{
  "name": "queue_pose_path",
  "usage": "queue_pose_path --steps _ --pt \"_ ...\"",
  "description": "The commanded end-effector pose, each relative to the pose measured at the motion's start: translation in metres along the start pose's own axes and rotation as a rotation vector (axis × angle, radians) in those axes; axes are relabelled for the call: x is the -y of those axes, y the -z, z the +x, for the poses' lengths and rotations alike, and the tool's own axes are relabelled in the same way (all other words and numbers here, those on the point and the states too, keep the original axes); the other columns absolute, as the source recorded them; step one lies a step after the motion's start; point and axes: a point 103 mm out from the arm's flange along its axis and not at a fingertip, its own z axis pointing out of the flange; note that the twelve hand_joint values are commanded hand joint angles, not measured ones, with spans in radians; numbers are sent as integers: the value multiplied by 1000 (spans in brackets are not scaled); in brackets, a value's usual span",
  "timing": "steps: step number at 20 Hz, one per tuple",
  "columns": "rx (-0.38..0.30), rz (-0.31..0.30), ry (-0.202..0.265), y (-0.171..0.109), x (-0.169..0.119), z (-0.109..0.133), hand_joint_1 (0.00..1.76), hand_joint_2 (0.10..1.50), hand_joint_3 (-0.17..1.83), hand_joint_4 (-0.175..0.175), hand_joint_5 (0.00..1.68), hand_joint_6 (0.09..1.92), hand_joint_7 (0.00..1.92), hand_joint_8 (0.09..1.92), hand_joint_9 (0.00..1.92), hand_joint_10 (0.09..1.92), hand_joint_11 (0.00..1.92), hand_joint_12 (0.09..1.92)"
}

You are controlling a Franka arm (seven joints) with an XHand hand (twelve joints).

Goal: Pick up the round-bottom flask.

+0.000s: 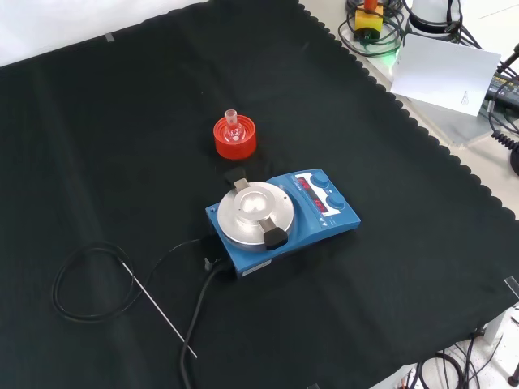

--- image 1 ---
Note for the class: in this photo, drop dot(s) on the clear round-bottom flask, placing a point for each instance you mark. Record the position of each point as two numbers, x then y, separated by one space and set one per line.
233 126

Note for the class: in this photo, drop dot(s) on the blue-base heater with steel pan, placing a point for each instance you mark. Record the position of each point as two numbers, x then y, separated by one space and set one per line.
284 215

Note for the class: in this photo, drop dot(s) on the black bench cloth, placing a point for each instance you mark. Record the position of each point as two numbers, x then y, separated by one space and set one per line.
365 283

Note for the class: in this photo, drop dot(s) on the steel temperature probe rod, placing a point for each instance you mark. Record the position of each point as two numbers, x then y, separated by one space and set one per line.
160 311

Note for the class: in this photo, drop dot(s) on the yellow stop button box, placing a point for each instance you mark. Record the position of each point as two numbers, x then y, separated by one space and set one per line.
368 21

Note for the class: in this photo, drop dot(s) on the pale white board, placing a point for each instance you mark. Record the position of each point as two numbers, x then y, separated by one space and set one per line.
442 77

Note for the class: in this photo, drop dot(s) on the grey tape strip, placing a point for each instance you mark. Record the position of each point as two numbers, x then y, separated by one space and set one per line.
109 38

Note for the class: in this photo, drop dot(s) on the black power supply box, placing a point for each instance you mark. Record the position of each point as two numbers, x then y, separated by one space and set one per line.
504 90

